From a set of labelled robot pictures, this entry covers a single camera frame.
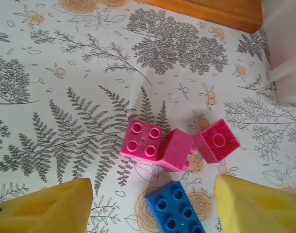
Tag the white plastic bin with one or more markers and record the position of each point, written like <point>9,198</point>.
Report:
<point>286,48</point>

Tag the blue two-by-four lego brick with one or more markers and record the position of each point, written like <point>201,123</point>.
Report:
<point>174,208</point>

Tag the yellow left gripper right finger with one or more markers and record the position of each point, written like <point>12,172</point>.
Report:
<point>259,211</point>

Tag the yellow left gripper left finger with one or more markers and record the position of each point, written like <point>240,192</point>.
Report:
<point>41,211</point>

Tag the floral tablecloth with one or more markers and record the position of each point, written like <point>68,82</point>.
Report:
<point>65,85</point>

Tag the pink lego brick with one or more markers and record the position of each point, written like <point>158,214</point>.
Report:
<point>218,142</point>
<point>177,151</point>
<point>140,143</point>

